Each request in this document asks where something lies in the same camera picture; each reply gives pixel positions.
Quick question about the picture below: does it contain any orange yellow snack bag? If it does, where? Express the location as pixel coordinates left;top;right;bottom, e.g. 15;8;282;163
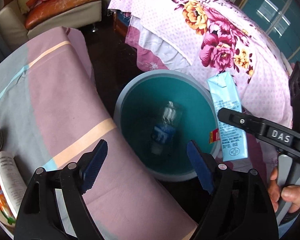
0;186;16;228

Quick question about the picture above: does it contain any floral pink quilt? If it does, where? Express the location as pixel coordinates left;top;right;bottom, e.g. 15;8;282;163
107;0;294;181

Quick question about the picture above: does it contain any blue milk carton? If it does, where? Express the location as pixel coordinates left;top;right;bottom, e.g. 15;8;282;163
207;72;248;161

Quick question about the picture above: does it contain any person's right hand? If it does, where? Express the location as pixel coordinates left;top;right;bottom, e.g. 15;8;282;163
268;167;300;213

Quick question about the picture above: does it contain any white medicine box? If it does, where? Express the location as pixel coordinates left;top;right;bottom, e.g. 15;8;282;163
0;151;27;218

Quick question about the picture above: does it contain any orange seat cushion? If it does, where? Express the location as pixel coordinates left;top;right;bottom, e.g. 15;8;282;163
25;0;100;30

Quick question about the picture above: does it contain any striped pink grey bedsheet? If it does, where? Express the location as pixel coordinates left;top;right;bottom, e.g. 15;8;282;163
0;27;197;239

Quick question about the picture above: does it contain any beige armchair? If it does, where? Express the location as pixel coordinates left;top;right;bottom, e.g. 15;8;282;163
0;0;102;50

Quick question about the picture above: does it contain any clear plastic water bottle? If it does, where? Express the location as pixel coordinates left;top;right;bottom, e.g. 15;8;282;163
151;101;183;156

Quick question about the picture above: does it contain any teal trash bin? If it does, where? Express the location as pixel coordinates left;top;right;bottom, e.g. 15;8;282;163
114;70;221;182

